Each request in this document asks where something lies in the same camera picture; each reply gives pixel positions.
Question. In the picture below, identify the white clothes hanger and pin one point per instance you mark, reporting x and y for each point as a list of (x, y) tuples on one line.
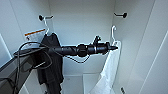
[(114, 36), (47, 28)]

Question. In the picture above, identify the white shirt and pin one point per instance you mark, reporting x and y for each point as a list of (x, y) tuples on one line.
[(106, 73)]

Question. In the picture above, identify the white inner shelf unit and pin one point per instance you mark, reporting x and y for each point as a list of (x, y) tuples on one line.
[(87, 80)]

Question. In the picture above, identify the white wardrobe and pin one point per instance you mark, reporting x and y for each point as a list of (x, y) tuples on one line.
[(83, 20)]

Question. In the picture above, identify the black wardrobe hook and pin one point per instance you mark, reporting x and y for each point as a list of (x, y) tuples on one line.
[(41, 17), (124, 15)]

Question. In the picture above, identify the black garment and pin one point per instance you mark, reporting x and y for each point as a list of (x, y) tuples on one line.
[(53, 71)]

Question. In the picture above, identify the orange white warning sticker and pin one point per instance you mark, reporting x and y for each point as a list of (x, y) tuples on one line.
[(33, 33)]

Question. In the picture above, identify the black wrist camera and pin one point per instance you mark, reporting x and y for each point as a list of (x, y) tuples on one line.
[(96, 40)]

